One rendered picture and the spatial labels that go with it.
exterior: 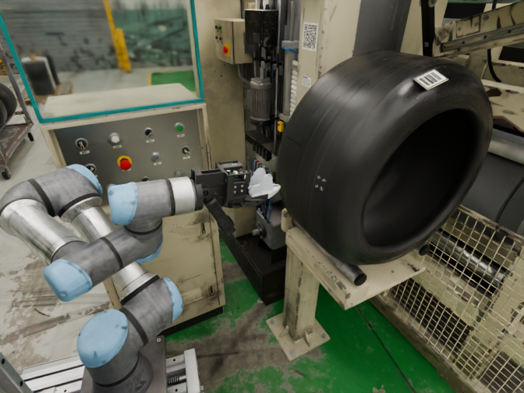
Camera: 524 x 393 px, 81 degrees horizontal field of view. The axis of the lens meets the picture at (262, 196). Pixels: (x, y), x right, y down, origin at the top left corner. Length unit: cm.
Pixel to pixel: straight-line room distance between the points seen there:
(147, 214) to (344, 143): 43
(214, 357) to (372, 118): 151
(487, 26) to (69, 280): 119
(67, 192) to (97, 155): 35
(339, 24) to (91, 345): 105
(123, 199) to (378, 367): 161
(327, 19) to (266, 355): 157
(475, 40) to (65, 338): 228
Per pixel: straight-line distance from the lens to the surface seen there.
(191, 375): 107
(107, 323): 88
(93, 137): 127
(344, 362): 189
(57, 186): 98
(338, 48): 105
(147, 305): 90
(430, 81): 77
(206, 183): 63
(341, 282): 102
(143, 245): 67
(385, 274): 118
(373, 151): 70
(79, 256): 65
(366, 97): 73
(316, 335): 192
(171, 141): 131
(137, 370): 98
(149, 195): 60
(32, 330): 234
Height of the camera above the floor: 161
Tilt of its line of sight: 33 degrees down
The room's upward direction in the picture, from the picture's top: straight up
